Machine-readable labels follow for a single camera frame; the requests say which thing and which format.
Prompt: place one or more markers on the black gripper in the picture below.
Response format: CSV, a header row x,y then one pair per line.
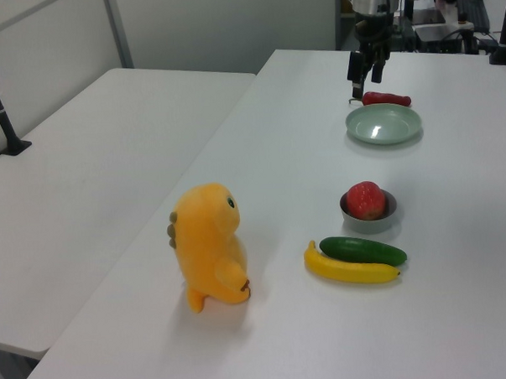
x,y
372,33

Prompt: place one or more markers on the red apple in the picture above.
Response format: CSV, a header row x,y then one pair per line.
x,y
365,201

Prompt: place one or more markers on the red chili pepper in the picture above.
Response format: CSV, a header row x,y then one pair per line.
x,y
385,98

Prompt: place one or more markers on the pale green round plate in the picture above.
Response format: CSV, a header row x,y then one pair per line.
x,y
382,125

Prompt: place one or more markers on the black keyboard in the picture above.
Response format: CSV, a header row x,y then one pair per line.
x,y
472,12

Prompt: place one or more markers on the grey round bowl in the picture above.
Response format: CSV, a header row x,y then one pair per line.
x,y
370,225

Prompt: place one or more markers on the green cucumber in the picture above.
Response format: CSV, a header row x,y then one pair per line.
x,y
362,250

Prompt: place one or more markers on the yellow banana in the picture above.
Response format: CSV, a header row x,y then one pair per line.
x,y
349,272

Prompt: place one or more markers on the orange plush dinosaur toy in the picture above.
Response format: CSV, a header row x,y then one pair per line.
x,y
209,250

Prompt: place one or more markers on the grey partition post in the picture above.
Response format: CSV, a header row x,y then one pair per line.
x,y
118,31

